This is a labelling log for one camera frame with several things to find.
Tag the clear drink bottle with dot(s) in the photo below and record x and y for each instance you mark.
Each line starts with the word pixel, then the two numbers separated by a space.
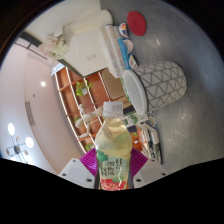
pixel 113 143

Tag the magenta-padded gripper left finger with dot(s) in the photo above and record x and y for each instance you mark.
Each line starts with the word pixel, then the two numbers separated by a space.
pixel 76 171

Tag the flat round red coaster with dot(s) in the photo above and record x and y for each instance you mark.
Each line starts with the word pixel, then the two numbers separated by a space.
pixel 136 23

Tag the pink and white flower bouquet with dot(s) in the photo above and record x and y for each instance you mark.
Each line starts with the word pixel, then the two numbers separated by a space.
pixel 55 46

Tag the white pitcher vase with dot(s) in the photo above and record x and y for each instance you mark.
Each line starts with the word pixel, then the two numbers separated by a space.
pixel 90 24

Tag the branched ceiling lamp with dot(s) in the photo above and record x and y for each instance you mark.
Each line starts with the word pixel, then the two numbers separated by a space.
pixel 16 143

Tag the small painted dish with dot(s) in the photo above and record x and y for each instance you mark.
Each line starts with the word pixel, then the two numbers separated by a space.
pixel 152 121
pixel 123 30
pixel 128 45
pixel 132 61

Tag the dark book stack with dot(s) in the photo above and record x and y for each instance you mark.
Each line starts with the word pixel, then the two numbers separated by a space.
pixel 151 143

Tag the white mug with triangle pattern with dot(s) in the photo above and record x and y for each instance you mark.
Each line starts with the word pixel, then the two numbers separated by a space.
pixel 163 85

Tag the tall green and white carton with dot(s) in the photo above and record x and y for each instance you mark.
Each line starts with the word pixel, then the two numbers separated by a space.
pixel 133 119

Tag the ceiling air vent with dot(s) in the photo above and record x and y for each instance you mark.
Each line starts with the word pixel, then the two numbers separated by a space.
pixel 30 113

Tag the wooden shelf unit with books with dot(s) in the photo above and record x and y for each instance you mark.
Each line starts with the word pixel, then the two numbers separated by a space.
pixel 71 91

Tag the recessed ceiling spotlight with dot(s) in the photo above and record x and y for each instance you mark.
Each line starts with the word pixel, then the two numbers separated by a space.
pixel 43 83

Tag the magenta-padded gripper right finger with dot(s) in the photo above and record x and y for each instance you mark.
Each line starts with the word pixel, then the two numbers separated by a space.
pixel 149 171

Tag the white curved partition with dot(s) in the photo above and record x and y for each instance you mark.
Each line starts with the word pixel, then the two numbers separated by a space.
pixel 83 56

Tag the tan chair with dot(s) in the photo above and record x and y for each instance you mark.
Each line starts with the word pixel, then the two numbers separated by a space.
pixel 115 85

